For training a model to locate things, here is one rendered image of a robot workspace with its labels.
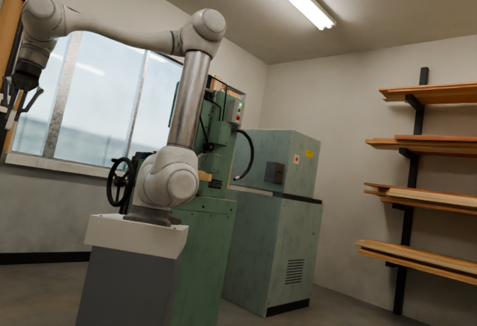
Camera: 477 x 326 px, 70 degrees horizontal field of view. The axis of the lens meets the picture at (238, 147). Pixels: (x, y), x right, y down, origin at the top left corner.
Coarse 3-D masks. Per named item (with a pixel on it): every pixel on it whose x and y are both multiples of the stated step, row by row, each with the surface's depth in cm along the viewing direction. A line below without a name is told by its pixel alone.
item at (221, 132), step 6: (216, 126) 226; (222, 126) 224; (228, 126) 227; (216, 132) 225; (222, 132) 224; (228, 132) 228; (216, 138) 224; (222, 138) 224; (228, 138) 228; (216, 144) 229; (222, 144) 225
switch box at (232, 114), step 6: (234, 102) 234; (240, 102) 237; (228, 108) 238; (234, 108) 234; (240, 108) 237; (228, 114) 236; (234, 114) 234; (240, 114) 238; (228, 120) 235; (234, 120) 234; (240, 120) 238
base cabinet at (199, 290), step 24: (192, 216) 206; (216, 216) 220; (192, 240) 207; (216, 240) 220; (192, 264) 207; (216, 264) 221; (192, 288) 208; (216, 288) 222; (192, 312) 209; (216, 312) 222
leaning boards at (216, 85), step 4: (216, 76) 409; (212, 80) 408; (216, 80) 409; (212, 84) 408; (216, 84) 409; (220, 84) 413; (212, 88) 407; (216, 88) 409; (220, 88) 413; (228, 92) 422; (232, 92) 427; (236, 96) 433; (240, 96) 438; (228, 184) 420
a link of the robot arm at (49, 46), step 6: (24, 30) 114; (24, 36) 116; (30, 36) 114; (24, 42) 117; (30, 42) 117; (36, 42) 116; (42, 42) 116; (48, 42) 117; (54, 42) 120; (42, 48) 118; (48, 48) 120; (54, 48) 124
